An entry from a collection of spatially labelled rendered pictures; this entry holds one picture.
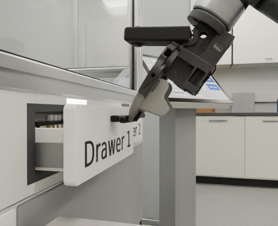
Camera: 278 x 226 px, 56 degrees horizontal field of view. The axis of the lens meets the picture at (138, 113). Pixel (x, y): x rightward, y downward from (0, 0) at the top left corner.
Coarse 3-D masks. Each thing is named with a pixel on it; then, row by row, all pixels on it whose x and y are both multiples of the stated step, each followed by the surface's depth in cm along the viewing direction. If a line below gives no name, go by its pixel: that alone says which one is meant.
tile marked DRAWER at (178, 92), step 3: (174, 90) 119; (177, 90) 120; (180, 90) 122; (174, 93) 117; (177, 93) 118; (180, 93) 120; (183, 93) 121; (186, 93) 123; (186, 96) 121; (189, 96) 122
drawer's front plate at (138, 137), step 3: (138, 120) 89; (141, 120) 94; (135, 123) 85; (138, 123) 89; (141, 123) 94; (135, 126) 85; (138, 126) 89; (141, 126) 94; (135, 129) 85; (138, 129) 89; (141, 129) 94; (135, 132) 85; (138, 132) 89; (141, 132) 94; (135, 135) 85; (138, 135) 89; (141, 135) 94; (135, 138) 85; (138, 138) 89; (141, 138) 94; (135, 141) 85
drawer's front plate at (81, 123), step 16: (64, 112) 34; (80, 112) 36; (96, 112) 41; (112, 112) 48; (128, 112) 58; (64, 128) 34; (80, 128) 36; (96, 128) 41; (112, 128) 48; (128, 128) 58; (64, 144) 34; (80, 144) 36; (96, 144) 41; (64, 160) 34; (80, 160) 36; (96, 160) 41; (112, 160) 48; (64, 176) 35; (80, 176) 36
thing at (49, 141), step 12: (36, 132) 38; (48, 132) 37; (60, 132) 37; (36, 144) 37; (48, 144) 37; (60, 144) 36; (36, 156) 37; (48, 156) 37; (60, 156) 36; (36, 168) 38; (48, 168) 37; (60, 168) 37
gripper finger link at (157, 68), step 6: (162, 54) 41; (168, 54) 43; (162, 60) 41; (156, 66) 41; (162, 66) 41; (150, 72) 41; (156, 72) 41; (162, 72) 42; (150, 78) 41; (156, 78) 42; (144, 84) 42; (150, 84) 42; (138, 90) 43; (144, 90) 42
